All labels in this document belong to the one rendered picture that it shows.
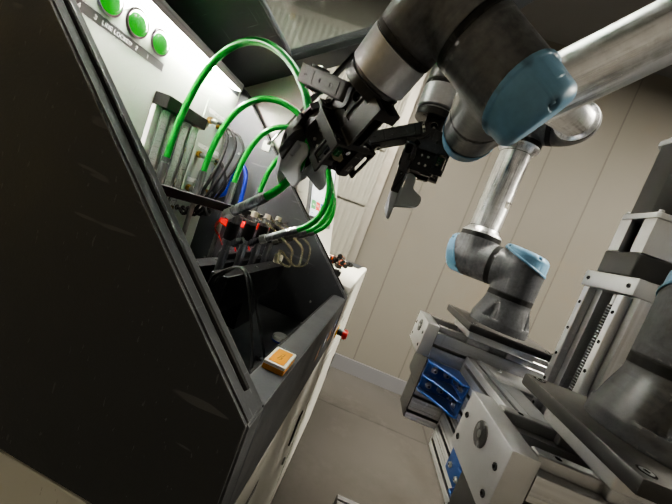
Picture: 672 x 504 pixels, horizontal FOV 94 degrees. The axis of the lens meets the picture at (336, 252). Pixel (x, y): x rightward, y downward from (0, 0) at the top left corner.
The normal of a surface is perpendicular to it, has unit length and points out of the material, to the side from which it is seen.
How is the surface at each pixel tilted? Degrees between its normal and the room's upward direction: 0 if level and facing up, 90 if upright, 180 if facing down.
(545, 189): 90
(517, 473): 90
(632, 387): 72
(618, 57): 105
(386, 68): 130
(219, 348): 43
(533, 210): 90
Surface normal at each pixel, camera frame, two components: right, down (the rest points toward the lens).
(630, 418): -0.75, -0.57
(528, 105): -0.50, 0.29
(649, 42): -0.06, 0.34
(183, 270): 0.88, -0.44
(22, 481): -0.17, 0.04
